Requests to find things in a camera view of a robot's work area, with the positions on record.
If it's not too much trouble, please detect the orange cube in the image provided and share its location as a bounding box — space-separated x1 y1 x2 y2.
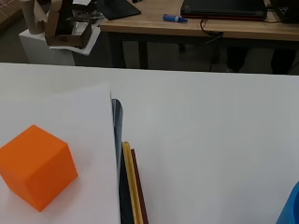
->
0 124 78 213

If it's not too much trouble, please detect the white-covered book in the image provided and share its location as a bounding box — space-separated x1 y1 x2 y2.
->
0 81 124 224

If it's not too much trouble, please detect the yellow book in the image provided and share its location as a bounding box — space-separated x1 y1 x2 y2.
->
121 141 145 224

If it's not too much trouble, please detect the brown book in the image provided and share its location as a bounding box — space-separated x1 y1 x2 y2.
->
130 148 150 224

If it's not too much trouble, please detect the dark thin book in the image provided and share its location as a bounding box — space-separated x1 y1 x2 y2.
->
118 148 135 224

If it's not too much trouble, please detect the wooden desk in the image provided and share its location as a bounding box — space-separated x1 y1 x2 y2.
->
99 0 299 70

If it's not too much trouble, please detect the blue marker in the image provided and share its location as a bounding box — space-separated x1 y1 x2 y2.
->
162 13 189 24

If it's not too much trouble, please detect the black flat pad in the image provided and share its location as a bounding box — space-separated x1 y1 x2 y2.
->
94 0 142 21

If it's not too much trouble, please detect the open cardboard box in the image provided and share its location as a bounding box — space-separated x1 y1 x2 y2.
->
44 0 94 49

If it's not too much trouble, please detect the black laptop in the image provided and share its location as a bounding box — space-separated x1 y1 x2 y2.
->
179 0 269 21

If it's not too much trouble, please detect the brown paper roll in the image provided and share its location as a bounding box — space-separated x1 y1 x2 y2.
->
20 0 51 35

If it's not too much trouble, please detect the black device on desk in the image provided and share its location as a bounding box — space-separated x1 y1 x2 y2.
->
268 0 299 24

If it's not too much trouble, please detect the blue round tub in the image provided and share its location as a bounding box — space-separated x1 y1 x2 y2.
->
275 181 299 224

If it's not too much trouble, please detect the black desk cable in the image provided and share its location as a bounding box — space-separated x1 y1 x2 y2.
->
199 19 225 45

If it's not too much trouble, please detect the white pedestal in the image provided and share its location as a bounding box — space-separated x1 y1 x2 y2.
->
18 27 77 66

